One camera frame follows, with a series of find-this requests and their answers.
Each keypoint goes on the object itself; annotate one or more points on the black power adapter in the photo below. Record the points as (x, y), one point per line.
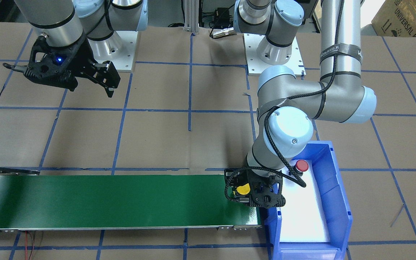
(222, 13)

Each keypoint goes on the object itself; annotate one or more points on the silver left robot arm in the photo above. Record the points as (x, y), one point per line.
(288, 105)

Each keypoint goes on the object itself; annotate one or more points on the green conveyor belt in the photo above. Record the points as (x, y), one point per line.
(72, 202)

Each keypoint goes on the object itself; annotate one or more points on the white foam pad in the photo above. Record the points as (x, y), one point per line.
(303, 219)

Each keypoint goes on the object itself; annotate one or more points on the blue plastic storage bin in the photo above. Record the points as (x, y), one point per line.
(334, 203)

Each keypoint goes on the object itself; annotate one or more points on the yellow push button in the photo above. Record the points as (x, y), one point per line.
(243, 190)

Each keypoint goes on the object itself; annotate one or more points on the red push button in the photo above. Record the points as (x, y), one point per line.
(301, 166)

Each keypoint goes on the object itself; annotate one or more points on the cardboard box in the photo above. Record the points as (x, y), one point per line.
(396, 18)

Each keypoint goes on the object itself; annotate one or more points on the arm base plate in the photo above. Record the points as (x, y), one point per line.
(260, 55)
(120, 48)

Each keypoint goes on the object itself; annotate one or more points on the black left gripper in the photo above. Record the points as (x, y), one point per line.
(234, 194)

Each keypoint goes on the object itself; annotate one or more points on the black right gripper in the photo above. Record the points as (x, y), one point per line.
(82, 54)

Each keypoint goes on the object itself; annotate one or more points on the silver metal connector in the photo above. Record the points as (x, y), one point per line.
(223, 33)

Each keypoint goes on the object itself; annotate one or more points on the aluminium frame post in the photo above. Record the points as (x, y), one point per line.
(191, 16)

